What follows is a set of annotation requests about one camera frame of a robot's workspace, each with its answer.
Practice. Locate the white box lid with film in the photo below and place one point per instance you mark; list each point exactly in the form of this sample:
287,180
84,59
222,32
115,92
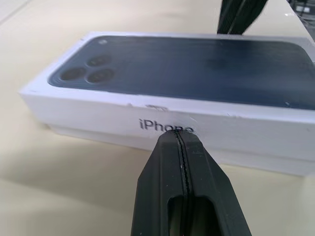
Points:
172,68

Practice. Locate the white phone box base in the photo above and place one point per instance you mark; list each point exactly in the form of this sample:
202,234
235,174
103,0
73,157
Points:
246,165

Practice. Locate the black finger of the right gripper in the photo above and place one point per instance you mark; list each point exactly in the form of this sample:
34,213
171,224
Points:
227,14
249,14

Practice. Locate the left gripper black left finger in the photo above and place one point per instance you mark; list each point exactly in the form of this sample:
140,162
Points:
160,184

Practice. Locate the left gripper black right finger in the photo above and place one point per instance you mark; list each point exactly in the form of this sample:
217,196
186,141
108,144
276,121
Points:
209,191

